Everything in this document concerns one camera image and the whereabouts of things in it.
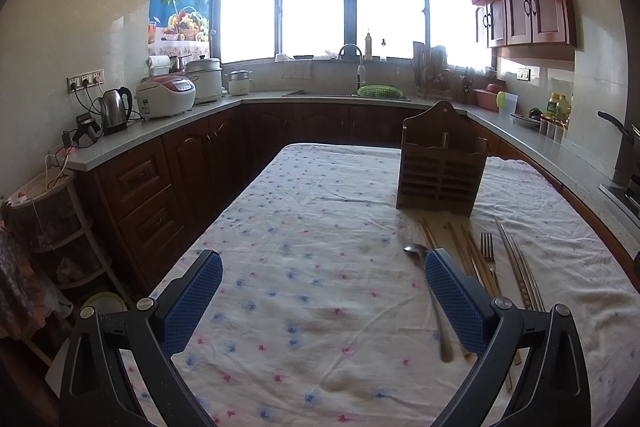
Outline silver metal chopstick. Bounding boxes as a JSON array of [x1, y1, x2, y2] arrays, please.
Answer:
[[510, 235, 546, 312], [495, 218, 534, 310]]

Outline silver metal fork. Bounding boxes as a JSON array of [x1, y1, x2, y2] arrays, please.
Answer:
[[480, 232, 501, 296]]

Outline silver metal spoon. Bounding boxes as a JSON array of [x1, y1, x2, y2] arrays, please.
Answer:
[[404, 244, 454, 363]]

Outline lower wooden kitchen cabinets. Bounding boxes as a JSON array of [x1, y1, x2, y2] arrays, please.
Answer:
[[74, 98, 640, 293]]

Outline wooden corner shelf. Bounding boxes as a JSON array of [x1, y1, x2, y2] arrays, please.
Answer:
[[3, 168, 132, 313]]

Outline gas stove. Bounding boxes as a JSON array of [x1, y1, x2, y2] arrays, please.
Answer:
[[599, 184, 639, 227]]

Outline white floral tablecloth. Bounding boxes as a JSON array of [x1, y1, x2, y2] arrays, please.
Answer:
[[171, 144, 639, 426]]

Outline wooden utensil holder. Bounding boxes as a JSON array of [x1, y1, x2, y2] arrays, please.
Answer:
[[396, 101, 488, 217]]

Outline white seasoning jars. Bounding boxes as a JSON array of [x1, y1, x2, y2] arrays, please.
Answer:
[[538, 116, 565, 143]]

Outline cooking oil bottle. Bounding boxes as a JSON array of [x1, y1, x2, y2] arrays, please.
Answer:
[[544, 92, 570, 122]]

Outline steel electric kettle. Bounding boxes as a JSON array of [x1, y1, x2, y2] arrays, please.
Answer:
[[98, 87, 132, 135]]

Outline white cup green lid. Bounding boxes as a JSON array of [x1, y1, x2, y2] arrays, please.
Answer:
[[496, 91, 518, 117]]

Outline pink plastic basin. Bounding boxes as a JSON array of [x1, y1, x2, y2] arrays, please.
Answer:
[[473, 83, 503, 112]]

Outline white red rice cooker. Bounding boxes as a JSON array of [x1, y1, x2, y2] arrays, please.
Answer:
[[136, 75, 196, 119]]

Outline paper towel roll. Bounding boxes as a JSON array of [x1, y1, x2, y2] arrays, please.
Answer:
[[146, 55, 172, 77]]

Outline dish drying rack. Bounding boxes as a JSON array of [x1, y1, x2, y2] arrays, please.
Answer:
[[411, 41, 454, 101]]

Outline green colander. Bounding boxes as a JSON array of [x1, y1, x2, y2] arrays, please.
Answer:
[[357, 84, 405, 100]]

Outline sink faucet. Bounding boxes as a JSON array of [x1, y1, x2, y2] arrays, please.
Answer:
[[338, 43, 367, 91]]

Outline tropical beach poster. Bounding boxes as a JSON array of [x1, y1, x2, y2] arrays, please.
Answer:
[[148, 0, 212, 61]]

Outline wall power socket strip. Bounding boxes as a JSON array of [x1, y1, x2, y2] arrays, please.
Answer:
[[66, 68, 104, 94]]

